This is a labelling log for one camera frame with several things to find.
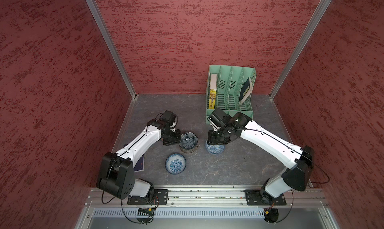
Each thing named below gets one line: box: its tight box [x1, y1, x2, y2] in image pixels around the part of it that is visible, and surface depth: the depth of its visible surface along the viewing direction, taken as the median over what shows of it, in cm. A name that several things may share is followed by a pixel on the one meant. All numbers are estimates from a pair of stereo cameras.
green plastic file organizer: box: [205, 65, 257, 124], surface depth 109 cm
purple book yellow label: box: [133, 153, 145, 173], surface depth 84 cm
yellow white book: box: [209, 73, 217, 110], surface depth 94 cm
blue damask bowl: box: [205, 139, 225, 155], surface depth 91 cm
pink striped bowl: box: [178, 140, 199, 153], surface depth 85 cm
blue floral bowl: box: [165, 153, 187, 175], surface depth 85 cm
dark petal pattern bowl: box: [179, 132, 198, 150], surface depth 89 cm
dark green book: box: [239, 77, 254, 104], surface depth 106 cm
